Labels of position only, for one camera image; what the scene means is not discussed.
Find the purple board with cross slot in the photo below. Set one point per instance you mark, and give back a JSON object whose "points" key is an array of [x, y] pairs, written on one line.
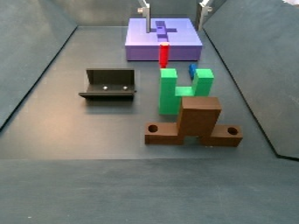
{"points": [[172, 30]]}

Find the blue cylindrical peg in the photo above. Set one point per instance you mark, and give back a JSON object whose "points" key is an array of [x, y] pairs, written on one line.
{"points": [[192, 70]]}

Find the brown T-shaped block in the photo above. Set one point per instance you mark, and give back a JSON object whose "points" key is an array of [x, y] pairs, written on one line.
{"points": [[196, 122]]}

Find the black angle bracket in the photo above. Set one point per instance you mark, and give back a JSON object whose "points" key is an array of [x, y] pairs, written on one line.
{"points": [[109, 83]]}

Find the green U-shaped block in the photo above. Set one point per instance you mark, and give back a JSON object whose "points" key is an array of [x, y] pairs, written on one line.
{"points": [[172, 93]]}

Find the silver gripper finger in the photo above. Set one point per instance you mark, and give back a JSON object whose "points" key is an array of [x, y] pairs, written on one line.
{"points": [[144, 10], [204, 6]]}

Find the red cylindrical peg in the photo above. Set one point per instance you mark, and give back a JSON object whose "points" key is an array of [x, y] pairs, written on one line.
{"points": [[163, 54]]}

